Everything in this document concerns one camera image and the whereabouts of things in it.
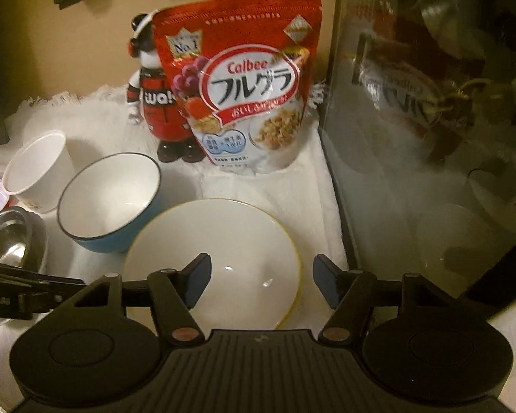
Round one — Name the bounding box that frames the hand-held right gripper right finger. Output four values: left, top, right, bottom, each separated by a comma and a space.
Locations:
313, 255, 461, 345

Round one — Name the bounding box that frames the white bowl with yellow rim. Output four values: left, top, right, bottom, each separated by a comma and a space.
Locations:
124, 199, 304, 331

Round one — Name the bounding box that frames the red and black toy figure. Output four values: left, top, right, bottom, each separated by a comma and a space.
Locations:
127, 10, 201, 164

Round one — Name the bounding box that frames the blue bowl with white inside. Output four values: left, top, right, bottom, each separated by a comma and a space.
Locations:
57, 152, 162, 254

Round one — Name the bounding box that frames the steel bowl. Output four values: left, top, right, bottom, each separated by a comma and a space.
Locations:
0, 206, 48, 276

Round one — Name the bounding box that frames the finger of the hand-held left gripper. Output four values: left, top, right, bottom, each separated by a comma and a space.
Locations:
21, 272, 87, 313

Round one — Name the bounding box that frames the white paper cup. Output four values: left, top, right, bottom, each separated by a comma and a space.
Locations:
2, 131, 74, 214

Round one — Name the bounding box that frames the red cereal bag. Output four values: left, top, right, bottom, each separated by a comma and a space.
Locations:
152, 0, 324, 176

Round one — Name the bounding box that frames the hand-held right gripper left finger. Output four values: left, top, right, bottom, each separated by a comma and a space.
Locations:
66, 255, 211, 346

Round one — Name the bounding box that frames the white towel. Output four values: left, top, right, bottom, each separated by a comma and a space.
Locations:
4, 80, 351, 332

